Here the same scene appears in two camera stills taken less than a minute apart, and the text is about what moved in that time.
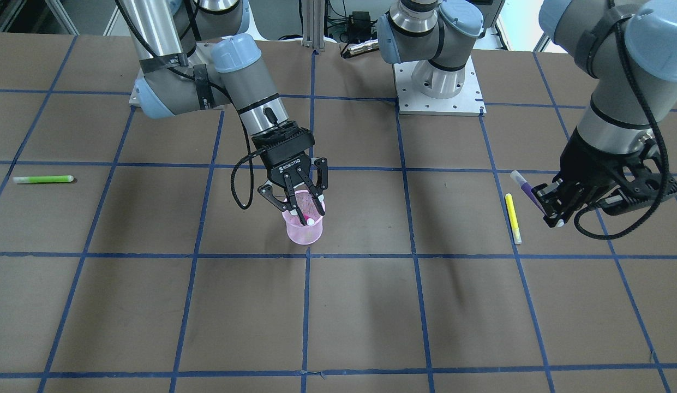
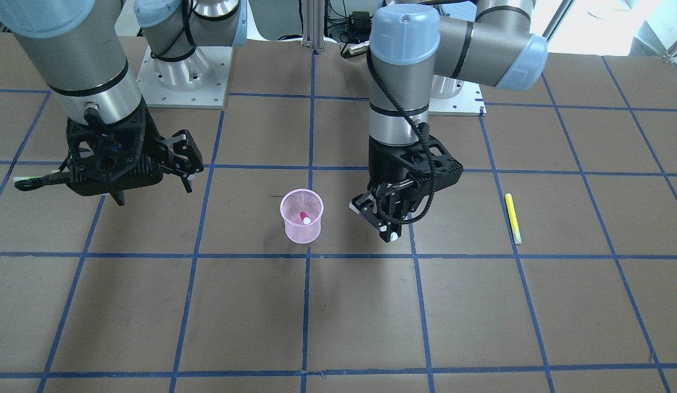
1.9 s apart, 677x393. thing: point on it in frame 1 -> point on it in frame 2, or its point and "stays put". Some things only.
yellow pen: (513, 219) stays put
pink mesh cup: (297, 231) stays put
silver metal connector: (367, 46) stays put
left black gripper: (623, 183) -> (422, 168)
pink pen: (310, 221) stays put
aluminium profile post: (313, 24) stays put
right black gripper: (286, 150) -> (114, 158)
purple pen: (527, 188) -> (394, 236)
